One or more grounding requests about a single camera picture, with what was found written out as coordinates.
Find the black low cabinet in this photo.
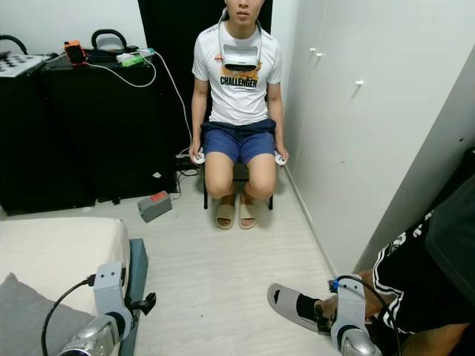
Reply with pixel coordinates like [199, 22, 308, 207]
[0, 53, 183, 216]

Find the white wardrobe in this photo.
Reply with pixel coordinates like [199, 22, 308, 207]
[282, 0, 475, 271]

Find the white power cable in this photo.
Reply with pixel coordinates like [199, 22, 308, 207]
[85, 50, 194, 156]

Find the white headset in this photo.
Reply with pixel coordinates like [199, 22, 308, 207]
[221, 44, 262, 73]

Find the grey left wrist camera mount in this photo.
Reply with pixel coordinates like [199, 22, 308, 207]
[93, 261, 131, 320]

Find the black tall cabinet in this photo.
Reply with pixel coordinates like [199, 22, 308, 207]
[137, 0, 274, 156]

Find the black floor power strip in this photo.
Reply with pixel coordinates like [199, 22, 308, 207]
[175, 154, 197, 173]

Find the black curved handle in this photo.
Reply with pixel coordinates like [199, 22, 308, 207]
[0, 34, 29, 56]

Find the orange handheld device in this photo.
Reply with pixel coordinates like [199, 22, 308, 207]
[63, 40, 88, 66]

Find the grey door panel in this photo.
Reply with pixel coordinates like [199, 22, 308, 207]
[353, 63, 475, 271]

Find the seated person in white shirt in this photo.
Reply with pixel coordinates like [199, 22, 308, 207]
[188, 0, 288, 229]

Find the grey square pillow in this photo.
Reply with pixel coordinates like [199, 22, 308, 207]
[0, 272, 97, 356]

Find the beige bed mattress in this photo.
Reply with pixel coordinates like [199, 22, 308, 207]
[0, 217, 131, 349]

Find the black bag with handle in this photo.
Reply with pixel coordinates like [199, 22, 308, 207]
[89, 29, 128, 64]

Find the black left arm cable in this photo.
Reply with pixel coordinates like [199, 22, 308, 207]
[42, 274, 97, 356]

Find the white dotted board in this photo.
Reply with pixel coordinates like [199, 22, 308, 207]
[0, 52, 42, 77]

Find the grey box red label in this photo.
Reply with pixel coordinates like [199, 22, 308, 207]
[137, 190, 173, 223]

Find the black chair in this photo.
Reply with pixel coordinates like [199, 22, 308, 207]
[202, 165, 274, 211]

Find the grey slipper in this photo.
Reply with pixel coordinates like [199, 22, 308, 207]
[267, 283, 331, 333]

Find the white green power strip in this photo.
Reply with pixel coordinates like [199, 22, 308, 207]
[116, 48, 155, 67]

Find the standing person in black shorts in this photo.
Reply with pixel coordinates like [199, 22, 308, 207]
[297, 148, 475, 356]

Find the beige sandal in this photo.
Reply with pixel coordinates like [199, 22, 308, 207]
[239, 202, 258, 230]
[215, 202, 236, 230]

